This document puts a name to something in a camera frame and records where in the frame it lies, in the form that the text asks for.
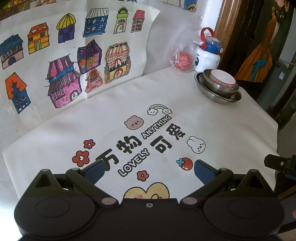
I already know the white printed tablecloth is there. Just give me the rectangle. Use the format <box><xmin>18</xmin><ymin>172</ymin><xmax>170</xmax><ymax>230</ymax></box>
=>
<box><xmin>3</xmin><ymin>68</ymin><xmax>278</xmax><ymax>199</ymax></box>

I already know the grey appliance with sticker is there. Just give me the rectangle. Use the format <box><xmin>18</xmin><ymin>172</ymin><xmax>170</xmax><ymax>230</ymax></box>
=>
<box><xmin>256</xmin><ymin>60</ymin><xmax>295</xmax><ymax>111</ymax></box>

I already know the clear plastic bag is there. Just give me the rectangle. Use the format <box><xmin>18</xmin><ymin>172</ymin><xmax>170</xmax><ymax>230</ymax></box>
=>
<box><xmin>168</xmin><ymin>15</ymin><xmax>203</xmax><ymax>72</ymax></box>

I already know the orange dress painting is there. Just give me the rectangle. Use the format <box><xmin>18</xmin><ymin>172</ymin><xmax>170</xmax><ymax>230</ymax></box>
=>
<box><xmin>235</xmin><ymin>1</ymin><xmax>290</xmax><ymax>83</ymax></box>

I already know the teddy bear drawing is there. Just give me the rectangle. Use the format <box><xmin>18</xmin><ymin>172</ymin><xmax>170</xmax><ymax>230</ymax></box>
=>
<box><xmin>160</xmin><ymin>0</ymin><xmax>199</xmax><ymax>12</ymax></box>

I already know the brown wooden door frame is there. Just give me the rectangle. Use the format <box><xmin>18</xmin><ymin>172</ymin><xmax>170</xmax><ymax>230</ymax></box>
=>
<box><xmin>215</xmin><ymin>0</ymin><xmax>255</xmax><ymax>74</ymax></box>

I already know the red ball in bag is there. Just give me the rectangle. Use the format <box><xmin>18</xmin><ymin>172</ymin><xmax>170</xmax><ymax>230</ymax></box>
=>
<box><xmin>175</xmin><ymin>51</ymin><xmax>193</xmax><ymax>71</ymax></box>

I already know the steel plate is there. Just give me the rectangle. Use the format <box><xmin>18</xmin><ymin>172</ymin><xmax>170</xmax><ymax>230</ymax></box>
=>
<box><xmin>194</xmin><ymin>71</ymin><xmax>242</xmax><ymax>103</ymax></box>
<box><xmin>194</xmin><ymin>72</ymin><xmax>242</xmax><ymax>105</ymax></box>

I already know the steel bowl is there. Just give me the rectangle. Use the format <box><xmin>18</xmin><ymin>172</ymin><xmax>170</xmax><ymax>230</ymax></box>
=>
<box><xmin>201</xmin><ymin>69</ymin><xmax>239</xmax><ymax>97</ymax></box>

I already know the colourful houses drawing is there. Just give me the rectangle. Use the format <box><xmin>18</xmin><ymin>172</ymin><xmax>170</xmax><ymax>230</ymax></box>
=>
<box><xmin>1</xmin><ymin>1</ymin><xmax>159</xmax><ymax>135</ymax></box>

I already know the white blue water bottle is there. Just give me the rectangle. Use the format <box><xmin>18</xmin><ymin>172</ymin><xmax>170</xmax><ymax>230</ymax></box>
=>
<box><xmin>194</xmin><ymin>27</ymin><xmax>223</xmax><ymax>72</ymax></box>

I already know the red-rimmed white bowl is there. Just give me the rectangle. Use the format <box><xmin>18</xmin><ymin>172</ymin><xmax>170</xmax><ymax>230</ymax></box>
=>
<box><xmin>210</xmin><ymin>78</ymin><xmax>236</xmax><ymax>89</ymax></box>
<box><xmin>210</xmin><ymin>69</ymin><xmax>236</xmax><ymax>87</ymax></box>

